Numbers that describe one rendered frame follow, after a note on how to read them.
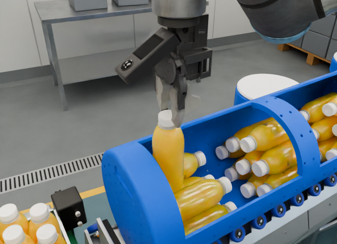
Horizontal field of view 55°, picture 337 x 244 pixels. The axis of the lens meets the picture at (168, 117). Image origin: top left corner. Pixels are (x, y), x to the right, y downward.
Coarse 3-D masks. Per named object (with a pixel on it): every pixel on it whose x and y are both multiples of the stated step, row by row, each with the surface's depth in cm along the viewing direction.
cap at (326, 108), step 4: (324, 104) 98; (328, 104) 97; (332, 104) 97; (324, 108) 99; (328, 108) 97; (332, 108) 96; (336, 108) 97; (324, 112) 99; (328, 112) 98; (332, 112) 97
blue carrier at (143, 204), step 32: (288, 96) 107; (320, 96) 119; (192, 128) 88; (224, 128) 98; (288, 128) 77; (128, 160) 64; (224, 160) 100; (128, 192) 65; (160, 192) 61; (288, 192) 78; (128, 224) 72; (160, 224) 60; (224, 224) 68
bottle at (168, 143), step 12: (156, 132) 65; (168, 132) 64; (180, 132) 65; (156, 144) 65; (168, 144) 64; (180, 144) 65; (156, 156) 67; (168, 156) 65; (180, 156) 67; (168, 168) 67; (180, 168) 68; (168, 180) 69; (180, 180) 70
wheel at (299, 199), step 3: (300, 192) 92; (297, 195) 91; (300, 195) 92; (303, 195) 92; (291, 198) 91; (294, 198) 91; (297, 198) 91; (300, 198) 91; (303, 198) 92; (291, 201) 91; (294, 201) 90; (297, 201) 91; (300, 201) 91; (303, 201) 92; (294, 204) 91; (297, 204) 91; (300, 204) 91
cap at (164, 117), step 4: (160, 112) 64; (164, 112) 65; (168, 112) 65; (160, 116) 63; (164, 116) 63; (168, 116) 63; (160, 120) 63; (164, 120) 63; (168, 120) 62; (160, 124) 64; (164, 124) 63; (168, 124) 63; (172, 124) 63
